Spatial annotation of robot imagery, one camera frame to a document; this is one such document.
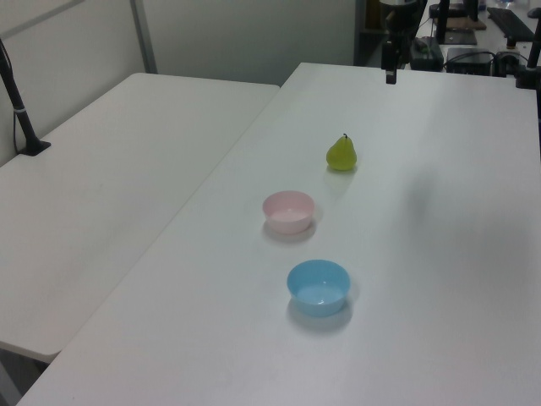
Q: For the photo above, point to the black electronics box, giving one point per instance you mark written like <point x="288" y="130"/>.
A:
<point x="469" y="59"/>

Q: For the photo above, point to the yellow shelf panel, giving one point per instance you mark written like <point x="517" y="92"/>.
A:
<point x="374" y="14"/>

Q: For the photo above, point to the dark device with green part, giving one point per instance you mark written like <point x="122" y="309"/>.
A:
<point x="424" y="53"/>

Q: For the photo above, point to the black camera stand with clamp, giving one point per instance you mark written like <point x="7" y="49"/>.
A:
<point x="19" y="110"/>

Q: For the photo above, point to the blue plastic bowl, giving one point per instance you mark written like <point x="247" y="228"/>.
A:
<point x="319" y="292"/>

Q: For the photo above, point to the grey partition frame post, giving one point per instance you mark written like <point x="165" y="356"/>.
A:
<point x="143" y="34"/>

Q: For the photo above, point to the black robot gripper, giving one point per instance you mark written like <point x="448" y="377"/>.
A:
<point x="397" y="19"/>

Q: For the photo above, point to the pink plastic bowl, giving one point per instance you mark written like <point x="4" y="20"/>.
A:
<point x="288" y="215"/>

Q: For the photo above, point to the black keyboard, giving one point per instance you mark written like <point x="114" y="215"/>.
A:
<point x="509" y="21"/>

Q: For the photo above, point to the white side table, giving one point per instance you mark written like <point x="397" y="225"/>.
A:
<point x="105" y="190"/>

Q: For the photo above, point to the black monitor stand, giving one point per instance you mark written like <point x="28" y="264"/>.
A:
<point x="448" y="31"/>

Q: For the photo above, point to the green pear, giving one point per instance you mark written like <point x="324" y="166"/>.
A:
<point x="341" y="156"/>

